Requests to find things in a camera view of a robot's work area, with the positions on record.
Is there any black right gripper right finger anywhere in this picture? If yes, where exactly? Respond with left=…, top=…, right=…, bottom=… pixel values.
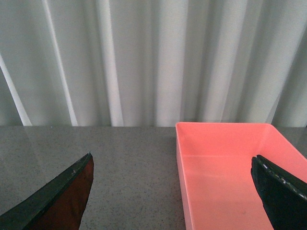
left=251, top=155, right=307, bottom=230

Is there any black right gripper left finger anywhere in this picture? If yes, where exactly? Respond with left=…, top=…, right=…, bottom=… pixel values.
left=0, top=153, right=94, bottom=230

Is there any pink plastic bin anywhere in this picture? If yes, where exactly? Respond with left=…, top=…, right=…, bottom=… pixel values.
left=176, top=122, right=307, bottom=230

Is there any white pleated curtain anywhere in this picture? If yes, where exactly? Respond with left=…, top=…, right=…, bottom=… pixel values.
left=0, top=0, right=307, bottom=127

